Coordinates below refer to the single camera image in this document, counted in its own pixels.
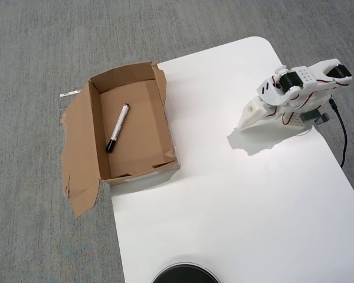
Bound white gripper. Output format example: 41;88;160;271
237;96;277;132

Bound white marker pen black cap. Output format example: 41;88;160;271
105;103;131;154

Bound open brown cardboard box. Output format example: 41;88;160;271
60;60;182;219

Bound grey table clamp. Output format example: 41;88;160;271
301;110;331;126

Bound black round disc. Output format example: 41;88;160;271
150;254;222;283

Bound black power cable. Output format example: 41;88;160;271
328;98;349;169

